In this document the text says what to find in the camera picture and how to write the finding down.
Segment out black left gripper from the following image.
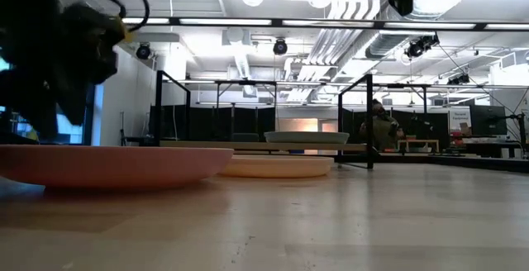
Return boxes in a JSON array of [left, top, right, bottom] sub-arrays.
[[0, 2, 128, 140]]

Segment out pink plate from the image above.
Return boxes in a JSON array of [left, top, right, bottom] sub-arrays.
[[0, 144, 235, 190]]

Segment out long overhead light bar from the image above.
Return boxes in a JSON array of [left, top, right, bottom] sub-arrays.
[[119, 16, 529, 33]]

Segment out black ceiling spotlight cluster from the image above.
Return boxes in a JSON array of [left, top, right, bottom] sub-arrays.
[[403, 33, 441, 59]]

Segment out person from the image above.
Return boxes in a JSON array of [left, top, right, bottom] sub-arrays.
[[358, 98, 407, 153]]

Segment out grey white plate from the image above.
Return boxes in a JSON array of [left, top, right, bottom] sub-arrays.
[[264, 131, 350, 145]]

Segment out small wooden table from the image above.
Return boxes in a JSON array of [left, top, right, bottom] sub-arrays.
[[397, 139, 441, 154]]

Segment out black computer monitor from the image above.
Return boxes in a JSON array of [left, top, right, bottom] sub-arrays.
[[469, 104, 508, 136]]

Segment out cream orange plate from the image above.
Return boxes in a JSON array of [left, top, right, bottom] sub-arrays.
[[217, 155, 336, 179]]

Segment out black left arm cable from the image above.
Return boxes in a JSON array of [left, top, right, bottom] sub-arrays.
[[93, 0, 150, 33]]

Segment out white wall sign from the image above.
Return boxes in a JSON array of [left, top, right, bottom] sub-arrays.
[[448, 106, 472, 131]]

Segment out black wire dish rack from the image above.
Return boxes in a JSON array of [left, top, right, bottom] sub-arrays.
[[154, 69, 375, 170]]

